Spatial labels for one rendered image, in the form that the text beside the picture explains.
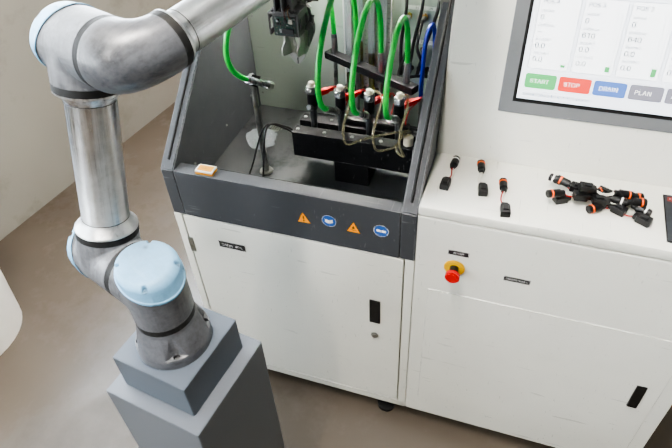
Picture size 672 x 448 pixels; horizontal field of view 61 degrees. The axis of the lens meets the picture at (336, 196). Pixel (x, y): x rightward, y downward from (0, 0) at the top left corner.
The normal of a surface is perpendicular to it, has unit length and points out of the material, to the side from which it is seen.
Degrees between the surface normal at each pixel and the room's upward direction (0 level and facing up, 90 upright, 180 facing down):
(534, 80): 76
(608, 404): 90
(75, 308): 0
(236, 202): 90
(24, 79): 90
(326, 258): 90
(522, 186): 0
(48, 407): 0
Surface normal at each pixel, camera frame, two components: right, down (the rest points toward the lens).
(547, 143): -0.31, 0.44
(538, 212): -0.04, -0.76
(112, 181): 0.71, 0.41
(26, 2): 0.90, 0.26
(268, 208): -0.31, 0.63
